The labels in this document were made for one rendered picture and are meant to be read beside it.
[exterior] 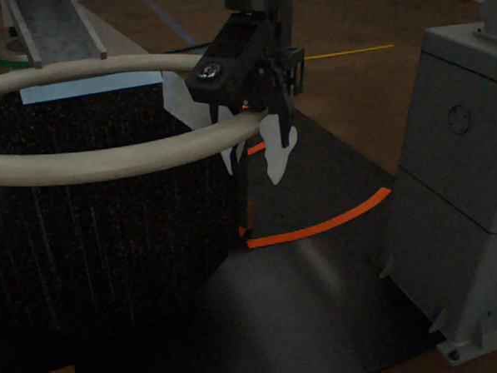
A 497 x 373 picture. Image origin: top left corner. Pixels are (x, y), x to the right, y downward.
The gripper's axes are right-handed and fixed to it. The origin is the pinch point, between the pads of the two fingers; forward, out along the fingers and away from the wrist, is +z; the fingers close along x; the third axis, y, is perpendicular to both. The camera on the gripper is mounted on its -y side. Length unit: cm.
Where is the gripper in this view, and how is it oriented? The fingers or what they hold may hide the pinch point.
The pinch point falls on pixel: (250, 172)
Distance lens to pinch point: 58.4
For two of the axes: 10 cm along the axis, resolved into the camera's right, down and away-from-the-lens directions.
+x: -8.7, -2.1, 4.5
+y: 5.0, -4.0, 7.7
